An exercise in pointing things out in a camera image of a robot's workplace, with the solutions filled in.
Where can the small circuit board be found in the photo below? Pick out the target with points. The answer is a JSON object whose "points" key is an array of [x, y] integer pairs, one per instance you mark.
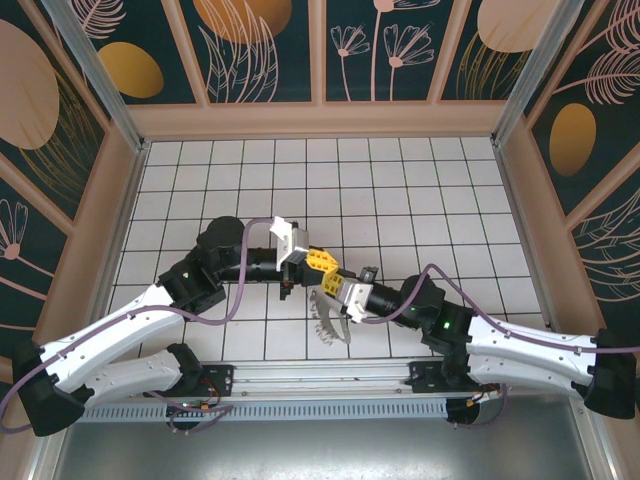
{"points": [[192, 406]]}

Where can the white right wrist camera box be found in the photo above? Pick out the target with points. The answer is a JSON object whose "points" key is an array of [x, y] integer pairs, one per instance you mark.
{"points": [[357, 295]]}

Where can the aluminium frame bar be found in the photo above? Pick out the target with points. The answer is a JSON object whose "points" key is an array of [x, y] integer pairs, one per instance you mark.
{"points": [[595, 445], [40, 457]]}

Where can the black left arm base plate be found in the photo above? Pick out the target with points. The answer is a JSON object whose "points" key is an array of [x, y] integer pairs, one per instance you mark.
{"points": [[220, 377]]}

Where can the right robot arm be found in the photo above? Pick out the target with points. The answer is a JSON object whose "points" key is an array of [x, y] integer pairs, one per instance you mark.
{"points": [[525, 355]]}

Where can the aluminium mounting rail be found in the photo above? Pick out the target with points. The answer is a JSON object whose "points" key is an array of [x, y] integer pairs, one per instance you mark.
{"points": [[320, 377]]}

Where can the aluminium corner post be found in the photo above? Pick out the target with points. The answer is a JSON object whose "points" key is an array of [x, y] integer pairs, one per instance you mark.
{"points": [[530, 65], [100, 75]]}

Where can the black semicircular bracket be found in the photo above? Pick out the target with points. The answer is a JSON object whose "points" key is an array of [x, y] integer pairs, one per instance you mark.
{"points": [[462, 412], [185, 421]]}

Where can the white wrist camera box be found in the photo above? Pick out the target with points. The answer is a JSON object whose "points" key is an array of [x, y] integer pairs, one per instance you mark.
{"points": [[357, 295], [295, 245]]}

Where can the grey metal sheet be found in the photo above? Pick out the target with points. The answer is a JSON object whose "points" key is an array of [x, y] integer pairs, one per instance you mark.
{"points": [[320, 450]]}

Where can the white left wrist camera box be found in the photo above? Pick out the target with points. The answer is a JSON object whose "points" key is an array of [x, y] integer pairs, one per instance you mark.
{"points": [[295, 245]]}

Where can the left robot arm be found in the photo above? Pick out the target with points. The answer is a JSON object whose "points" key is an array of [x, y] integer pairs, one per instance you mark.
{"points": [[110, 330]]}

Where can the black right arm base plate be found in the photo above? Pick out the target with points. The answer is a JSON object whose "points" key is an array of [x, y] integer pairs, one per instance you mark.
{"points": [[425, 377]]}

